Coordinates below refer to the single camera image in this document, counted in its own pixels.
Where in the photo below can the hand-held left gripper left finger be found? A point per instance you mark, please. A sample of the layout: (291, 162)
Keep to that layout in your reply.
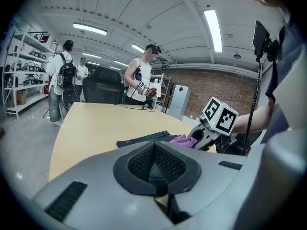
(96, 188)

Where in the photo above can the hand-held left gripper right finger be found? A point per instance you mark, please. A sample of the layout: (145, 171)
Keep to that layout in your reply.
(216, 188)

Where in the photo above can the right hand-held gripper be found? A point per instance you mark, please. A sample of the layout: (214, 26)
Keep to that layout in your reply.
(220, 116)

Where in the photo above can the purple cloth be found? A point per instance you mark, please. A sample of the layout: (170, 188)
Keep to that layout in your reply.
(182, 141)

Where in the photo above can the person's right forearm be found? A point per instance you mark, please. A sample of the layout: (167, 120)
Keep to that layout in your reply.
(254, 118)

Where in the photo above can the brown cloth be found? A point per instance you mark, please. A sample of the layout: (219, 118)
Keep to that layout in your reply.
(153, 93)

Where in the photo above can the grey metal cabinet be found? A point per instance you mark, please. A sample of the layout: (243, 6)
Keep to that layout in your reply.
(180, 102)

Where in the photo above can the black coat rack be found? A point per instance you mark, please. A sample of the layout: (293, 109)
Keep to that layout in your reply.
(170, 99)

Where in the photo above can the white metal shelf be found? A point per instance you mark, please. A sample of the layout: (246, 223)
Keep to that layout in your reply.
(159, 90)
(26, 103)

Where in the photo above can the black mesh office chair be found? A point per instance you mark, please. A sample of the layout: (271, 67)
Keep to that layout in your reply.
(103, 90)

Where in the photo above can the long ceiling light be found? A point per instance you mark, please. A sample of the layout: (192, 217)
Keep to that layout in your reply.
(90, 29)
(213, 30)
(121, 63)
(92, 55)
(138, 48)

